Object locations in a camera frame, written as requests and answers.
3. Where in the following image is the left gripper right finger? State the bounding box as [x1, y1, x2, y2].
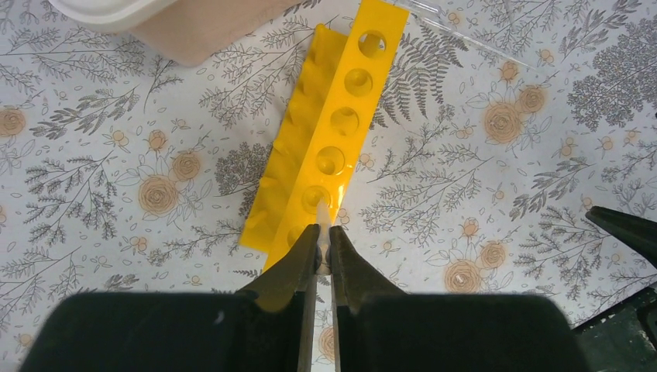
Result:
[329, 226, 589, 371]

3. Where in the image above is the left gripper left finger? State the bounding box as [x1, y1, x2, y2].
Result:
[20, 225, 321, 371]

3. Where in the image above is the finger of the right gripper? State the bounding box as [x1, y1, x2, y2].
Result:
[585, 206, 656, 267]

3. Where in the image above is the clear plastic pipette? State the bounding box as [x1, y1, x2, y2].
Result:
[315, 198, 332, 276]
[390, 0, 537, 71]

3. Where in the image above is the yellow test tube rack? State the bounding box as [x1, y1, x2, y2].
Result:
[239, 1, 408, 267]

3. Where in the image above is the pink plastic bin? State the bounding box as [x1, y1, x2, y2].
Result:
[129, 0, 300, 67]

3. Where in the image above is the white plastic bin lid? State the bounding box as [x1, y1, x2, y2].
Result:
[49, 0, 176, 33]

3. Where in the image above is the floral table mat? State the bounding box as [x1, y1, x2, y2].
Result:
[1, 1, 656, 371]

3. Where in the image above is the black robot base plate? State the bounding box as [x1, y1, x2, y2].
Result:
[573, 287, 656, 372]

